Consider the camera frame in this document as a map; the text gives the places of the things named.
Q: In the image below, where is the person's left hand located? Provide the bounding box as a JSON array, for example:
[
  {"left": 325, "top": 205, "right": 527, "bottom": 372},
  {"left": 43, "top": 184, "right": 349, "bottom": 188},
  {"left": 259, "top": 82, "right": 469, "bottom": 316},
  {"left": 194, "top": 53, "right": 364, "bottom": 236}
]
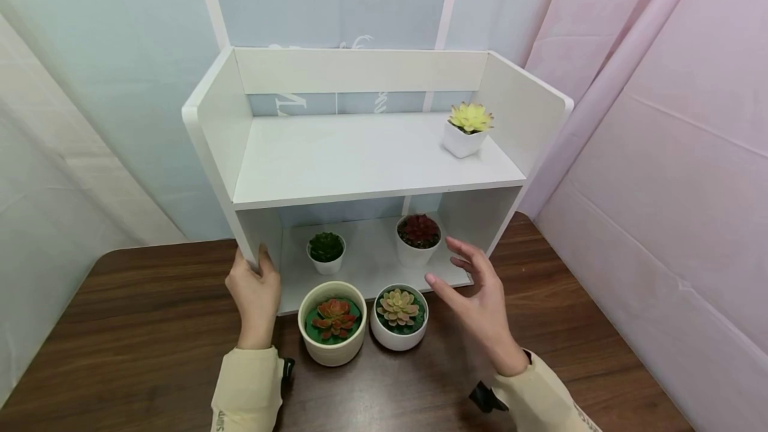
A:
[{"left": 225, "top": 243, "right": 283, "bottom": 351}]

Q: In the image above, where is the dark green succulent white pot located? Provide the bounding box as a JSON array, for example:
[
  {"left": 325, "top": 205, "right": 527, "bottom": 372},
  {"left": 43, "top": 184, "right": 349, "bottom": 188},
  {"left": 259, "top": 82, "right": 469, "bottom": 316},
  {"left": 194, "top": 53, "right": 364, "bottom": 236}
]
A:
[{"left": 306, "top": 231, "right": 347, "bottom": 276}]

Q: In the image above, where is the person's right forearm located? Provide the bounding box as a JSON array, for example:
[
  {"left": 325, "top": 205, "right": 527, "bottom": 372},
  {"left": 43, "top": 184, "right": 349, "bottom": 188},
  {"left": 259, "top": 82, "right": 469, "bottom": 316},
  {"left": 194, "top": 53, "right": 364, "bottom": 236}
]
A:
[{"left": 492, "top": 350, "right": 603, "bottom": 432}]

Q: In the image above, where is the yellow succulent in square pot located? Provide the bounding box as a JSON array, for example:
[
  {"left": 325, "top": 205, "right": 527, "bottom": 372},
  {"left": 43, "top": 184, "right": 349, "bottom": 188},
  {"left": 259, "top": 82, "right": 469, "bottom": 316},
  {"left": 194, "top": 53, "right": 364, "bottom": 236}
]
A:
[{"left": 442, "top": 102, "right": 495, "bottom": 159}]

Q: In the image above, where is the white two-tier desktop shelf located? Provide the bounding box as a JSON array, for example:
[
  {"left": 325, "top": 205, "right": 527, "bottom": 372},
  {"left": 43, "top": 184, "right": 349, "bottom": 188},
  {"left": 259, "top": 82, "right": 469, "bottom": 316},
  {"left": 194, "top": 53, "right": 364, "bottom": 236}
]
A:
[{"left": 181, "top": 46, "right": 575, "bottom": 317}]

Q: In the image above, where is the dark red succulent white pot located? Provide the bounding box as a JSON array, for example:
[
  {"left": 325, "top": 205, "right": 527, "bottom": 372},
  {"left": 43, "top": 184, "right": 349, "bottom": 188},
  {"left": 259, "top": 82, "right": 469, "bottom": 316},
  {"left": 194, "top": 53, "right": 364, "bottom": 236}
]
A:
[{"left": 395, "top": 213, "right": 444, "bottom": 269}]

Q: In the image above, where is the person's left forearm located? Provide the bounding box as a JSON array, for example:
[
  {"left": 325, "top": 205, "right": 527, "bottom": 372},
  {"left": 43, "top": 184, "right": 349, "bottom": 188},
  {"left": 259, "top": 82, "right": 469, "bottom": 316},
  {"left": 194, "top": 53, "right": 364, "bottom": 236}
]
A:
[{"left": 210, "top": 345, "right": 287, "bottom": 432}]

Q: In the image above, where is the person's right hand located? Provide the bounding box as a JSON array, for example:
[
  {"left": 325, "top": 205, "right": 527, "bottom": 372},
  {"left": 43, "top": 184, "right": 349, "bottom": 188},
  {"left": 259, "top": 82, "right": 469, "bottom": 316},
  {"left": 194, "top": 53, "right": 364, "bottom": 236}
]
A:
[{"left": 425, "top": 237, "right": 532, "bottom": 378}]

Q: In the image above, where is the orange succulent in cream pot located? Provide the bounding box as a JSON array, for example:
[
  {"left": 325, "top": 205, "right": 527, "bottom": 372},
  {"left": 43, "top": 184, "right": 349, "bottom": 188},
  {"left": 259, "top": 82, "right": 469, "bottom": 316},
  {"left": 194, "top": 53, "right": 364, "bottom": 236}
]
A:
[{"left": 298, "top": 281, "right": 368, "bottom": 367}]

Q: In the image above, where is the pale pink succulent white pot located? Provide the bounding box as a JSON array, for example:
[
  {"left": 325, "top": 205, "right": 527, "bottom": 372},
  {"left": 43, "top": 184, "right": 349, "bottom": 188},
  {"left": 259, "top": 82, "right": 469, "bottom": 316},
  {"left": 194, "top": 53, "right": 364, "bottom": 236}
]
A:
[{"left": 369, "top": 284, "right": 430, "bottom": 352}]

